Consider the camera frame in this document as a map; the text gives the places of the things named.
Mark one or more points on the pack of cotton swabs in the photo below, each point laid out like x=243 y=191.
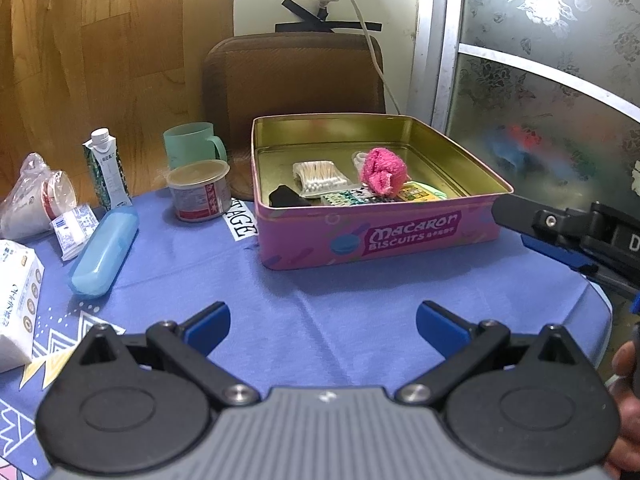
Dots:
x=320 y=175

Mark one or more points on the black tape strips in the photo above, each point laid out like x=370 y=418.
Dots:
x=325 y=24

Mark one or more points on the white tissue pack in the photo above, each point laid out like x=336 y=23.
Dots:
x=17 y=305

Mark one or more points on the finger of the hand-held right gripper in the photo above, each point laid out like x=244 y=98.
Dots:
x=555 y=252
x=515 y=212

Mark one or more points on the bag of paper cups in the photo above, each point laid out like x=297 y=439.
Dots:
x=25 y=205

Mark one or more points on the yellow green packet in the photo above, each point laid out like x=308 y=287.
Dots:
x=422 y=192

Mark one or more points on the pink towel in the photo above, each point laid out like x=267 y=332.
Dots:
x=382 y=172

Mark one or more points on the plastic container with red label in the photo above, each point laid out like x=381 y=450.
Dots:
x=197 y=195

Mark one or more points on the green dotted packet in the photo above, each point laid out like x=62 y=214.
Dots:
x=350 y=197

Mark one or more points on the small white blue packet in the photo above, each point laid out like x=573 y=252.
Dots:
x=72 y=227

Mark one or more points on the blue printed tablecloth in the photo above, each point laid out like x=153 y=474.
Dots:
x=325 y=290

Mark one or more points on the brown chair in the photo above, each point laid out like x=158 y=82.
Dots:
x=290 y=85

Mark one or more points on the milk carton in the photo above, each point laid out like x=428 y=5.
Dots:
x=105 y=175

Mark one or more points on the small black case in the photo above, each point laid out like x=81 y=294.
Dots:
x=287 y=197

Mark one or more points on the person's right hand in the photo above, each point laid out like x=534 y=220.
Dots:
x=624 y=365

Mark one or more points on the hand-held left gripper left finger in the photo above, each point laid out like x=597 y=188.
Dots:
x=210 y=322

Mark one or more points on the pink biscuit tin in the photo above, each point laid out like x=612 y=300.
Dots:
x=300 y=240

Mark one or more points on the frosted glass sliding door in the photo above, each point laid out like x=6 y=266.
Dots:
x=525 y=100

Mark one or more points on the green plastic cup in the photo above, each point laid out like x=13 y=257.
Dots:
x=192 y=142

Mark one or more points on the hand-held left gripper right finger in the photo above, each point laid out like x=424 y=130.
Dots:
x=440 y=325

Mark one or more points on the blue glasses case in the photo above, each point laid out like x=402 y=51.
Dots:
x=102 y=255

